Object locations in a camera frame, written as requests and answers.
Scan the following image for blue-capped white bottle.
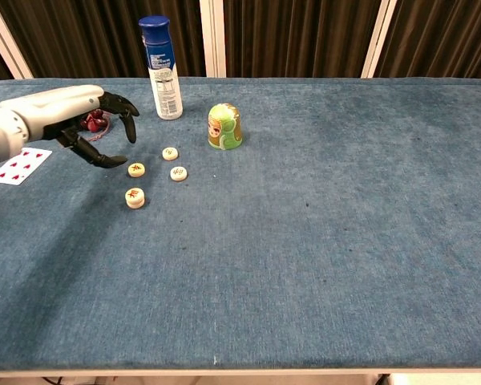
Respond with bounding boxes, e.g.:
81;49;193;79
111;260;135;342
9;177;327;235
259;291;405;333
138;15;184;120

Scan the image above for white frame post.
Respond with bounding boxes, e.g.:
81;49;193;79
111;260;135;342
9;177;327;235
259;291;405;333
0;0;34;80
199;0;228;79
360;0;398;79

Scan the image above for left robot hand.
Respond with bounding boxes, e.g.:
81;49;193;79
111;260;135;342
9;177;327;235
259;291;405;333
0;84;140;170

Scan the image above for red hearts playing card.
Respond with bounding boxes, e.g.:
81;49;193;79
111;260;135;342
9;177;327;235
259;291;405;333
0;147;53;186

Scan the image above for dark red plastic grape bunch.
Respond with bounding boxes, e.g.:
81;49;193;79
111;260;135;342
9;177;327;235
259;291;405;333
79;108;114;143

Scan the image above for green nesting doll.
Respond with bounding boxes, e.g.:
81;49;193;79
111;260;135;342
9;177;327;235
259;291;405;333
207;103;244;152

